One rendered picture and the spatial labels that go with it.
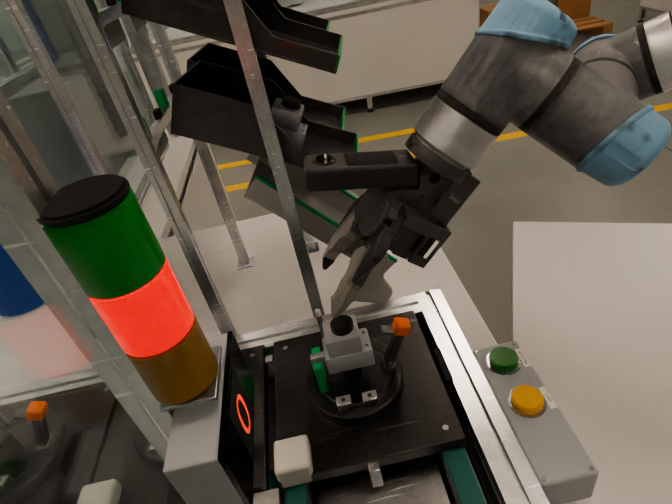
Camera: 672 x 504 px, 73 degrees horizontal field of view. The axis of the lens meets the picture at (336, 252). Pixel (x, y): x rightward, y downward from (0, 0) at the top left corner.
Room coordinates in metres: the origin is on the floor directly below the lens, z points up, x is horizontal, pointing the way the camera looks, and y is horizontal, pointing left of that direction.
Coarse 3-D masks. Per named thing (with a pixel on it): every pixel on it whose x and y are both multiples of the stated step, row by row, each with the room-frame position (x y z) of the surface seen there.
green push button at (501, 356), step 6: (498, 348) 0.43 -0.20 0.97; (504, 348) 0.43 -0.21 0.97; (492, 354) 0.42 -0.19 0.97; (498, 354) 0.42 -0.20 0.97; (504, 354) 0.42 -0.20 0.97; (510, 354) 0.42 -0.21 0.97; (516, 354) 0.42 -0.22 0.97; (492, 360) 0.41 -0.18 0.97; (498, 360) 0.41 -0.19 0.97; (504, 360) 0.41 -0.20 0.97; (510, 360) 0.41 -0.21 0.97; (516, 360) 0.41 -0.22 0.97; (492, 366) 0.41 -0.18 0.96; (498, 366) 0.40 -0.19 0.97; (504, 366) 0.40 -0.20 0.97; (510, 366) 0.40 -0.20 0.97; (516, 366) 0.40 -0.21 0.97
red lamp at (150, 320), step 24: (168, 264) 0.24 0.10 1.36; (144, 288) 0.22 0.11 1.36; (168, 288) 0.23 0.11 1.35; (120, 312) 0.21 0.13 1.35; (144, 312) 0.21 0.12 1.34; (168, 312) 0.22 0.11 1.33; (192, 312) 0.24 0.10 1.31; (120, 336) 0.22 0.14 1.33; (144, 336) 0.21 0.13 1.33; (168, 336) 0.22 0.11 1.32
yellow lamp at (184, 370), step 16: (192, 336) 0.23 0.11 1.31; (176, 352) 0.22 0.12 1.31; (192, 352) 0.22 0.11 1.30; (208, 352) 0.24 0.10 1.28; (144, 368) 0.21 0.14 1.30; (160, 368) 0.21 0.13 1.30; (176, 368) 0.21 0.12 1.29; (192, 368) 0.22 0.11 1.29; (208, 368) 0.23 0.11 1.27; (160, 384) 0.21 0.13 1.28; (176, 384) 0.21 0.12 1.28; (192, 384) 0.22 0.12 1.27; (208, 384) 0.22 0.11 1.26; (160, 400) 0.22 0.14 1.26; (176, 400) 0.21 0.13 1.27
